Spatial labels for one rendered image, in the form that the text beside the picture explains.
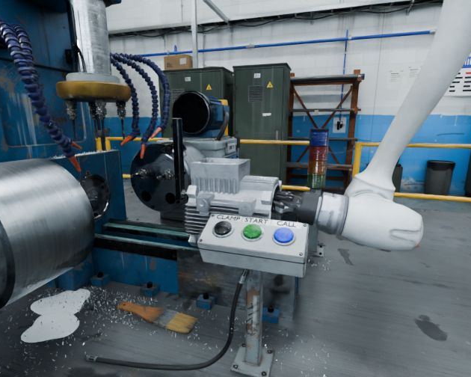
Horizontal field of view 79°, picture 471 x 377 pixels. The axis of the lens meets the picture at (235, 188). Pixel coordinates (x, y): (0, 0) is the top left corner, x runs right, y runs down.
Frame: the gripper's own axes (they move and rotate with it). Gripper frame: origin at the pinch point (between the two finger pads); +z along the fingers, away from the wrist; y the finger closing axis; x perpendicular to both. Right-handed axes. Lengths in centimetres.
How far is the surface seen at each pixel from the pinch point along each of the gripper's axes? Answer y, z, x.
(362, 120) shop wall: -507, -75, -30
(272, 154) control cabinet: -317, 44, 33
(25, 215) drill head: 34.1, 24.2, 1.1
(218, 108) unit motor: -59, 30, -19
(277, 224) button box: 21.5, -14.2, -2.7
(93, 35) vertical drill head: 2, 41, -32
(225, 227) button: 24.2, -6.3, -1.0
